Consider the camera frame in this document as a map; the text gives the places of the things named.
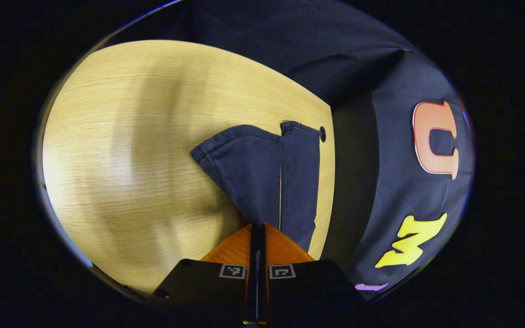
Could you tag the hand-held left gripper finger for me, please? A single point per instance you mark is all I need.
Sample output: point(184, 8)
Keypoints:
point(262, 291)
point(253, 291)

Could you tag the dark blue jeans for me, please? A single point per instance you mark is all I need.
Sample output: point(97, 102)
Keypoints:
point(253, 173)

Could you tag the black backdrop cloth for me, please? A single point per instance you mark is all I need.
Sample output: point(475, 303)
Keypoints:
point(381, 91)

